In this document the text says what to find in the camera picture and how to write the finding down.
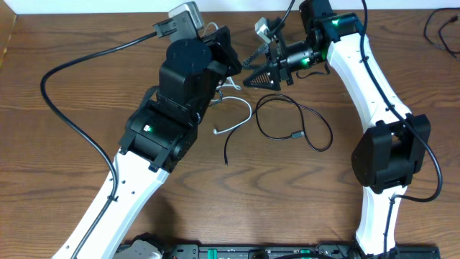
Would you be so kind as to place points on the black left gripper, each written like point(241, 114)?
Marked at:
point(221, 45)

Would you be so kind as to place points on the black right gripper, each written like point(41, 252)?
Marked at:
point(278, 68)

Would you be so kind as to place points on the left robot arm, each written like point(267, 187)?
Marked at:
point(157, 136)

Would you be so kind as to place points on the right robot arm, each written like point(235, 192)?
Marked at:
point(394, 141)

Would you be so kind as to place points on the cardboard box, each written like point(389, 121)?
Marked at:
point(7, 22)

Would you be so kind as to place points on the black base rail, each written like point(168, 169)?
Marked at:
point(149, 246)

